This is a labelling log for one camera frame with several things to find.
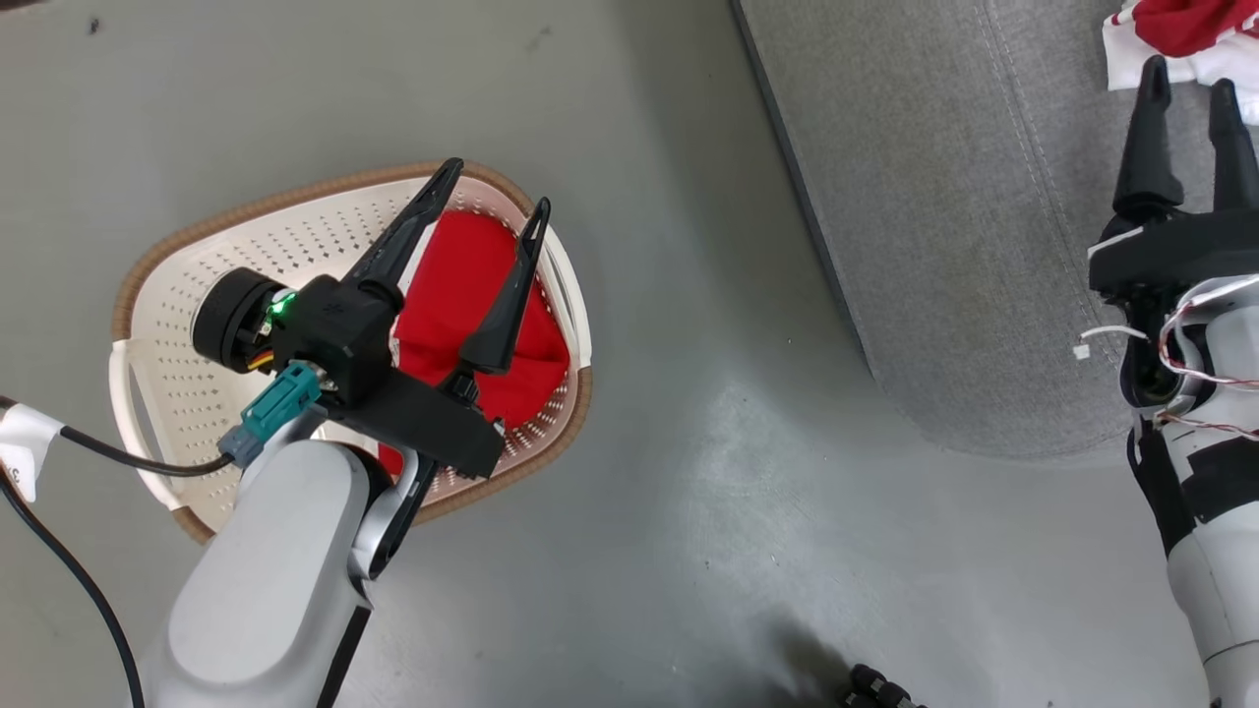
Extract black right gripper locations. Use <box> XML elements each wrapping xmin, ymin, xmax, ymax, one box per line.
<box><xmin>1086</xmin><ymin>55</ymin><xmax>1259</xmax><ymax>297</ymax></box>

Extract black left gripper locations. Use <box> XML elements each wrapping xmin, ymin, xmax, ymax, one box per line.
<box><xmin>192</xmin><ymin>157</ymin><xmax>552</xmax><ymax>482</ymax></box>

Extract red cloth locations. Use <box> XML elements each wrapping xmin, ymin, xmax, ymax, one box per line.
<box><xmin>378</xmin><ymin>208</ymin><xmax>572</xmax><ymax>479</ymax></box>

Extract red and white striped jersey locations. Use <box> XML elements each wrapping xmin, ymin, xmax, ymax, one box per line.
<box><xmin>1102</xmin><ymin>0</ymin><xmax>1259</xmax><ymax>127</ymax></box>

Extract grey fabric sofa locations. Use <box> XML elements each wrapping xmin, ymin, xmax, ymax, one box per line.
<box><xmin>730</xmin><ymin>0</ymin><xmax>1259</xmax><ymax>459</ymax></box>

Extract white perforated laundry basket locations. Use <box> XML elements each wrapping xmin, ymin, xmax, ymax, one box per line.
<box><xmin>108</xmin><ymin>160</ymin><xmax>594</xmax><ymax>546</ymax></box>

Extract white tape label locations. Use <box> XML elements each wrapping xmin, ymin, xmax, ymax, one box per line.
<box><xmin>0</xmin><ymin>401</ymin><xmax>66</xmax><ymax>504</ymax></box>

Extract white wire with tag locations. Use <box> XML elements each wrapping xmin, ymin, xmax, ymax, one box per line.
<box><xmin>1073</xmin><ymin>324</ymin><xmax>1151</xmax><ymax>362</ymax></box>

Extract red and white thin wires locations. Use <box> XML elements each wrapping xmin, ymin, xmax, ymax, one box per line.
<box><xmin>1151</xmin><ymin>295</ymin><xmax>1259</xmax><ymax>443</ymax></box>

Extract teal cable connector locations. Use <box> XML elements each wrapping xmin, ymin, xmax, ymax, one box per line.
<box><xmin>217</xmin><ymin>362</ymin><xmax>325</xmax><ymax>469</ymax></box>

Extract thin black camera cable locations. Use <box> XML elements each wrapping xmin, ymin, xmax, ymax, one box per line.
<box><xmin>57</xmin><ymin>423</ymin><xmax>237</xmax><ymax>480</ymax></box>

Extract thick black cable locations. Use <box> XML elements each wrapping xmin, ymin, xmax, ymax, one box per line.
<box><xmin>0</xmin><ymin>393</ymin><xmax>147</xmax><ymax>708</ymax></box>

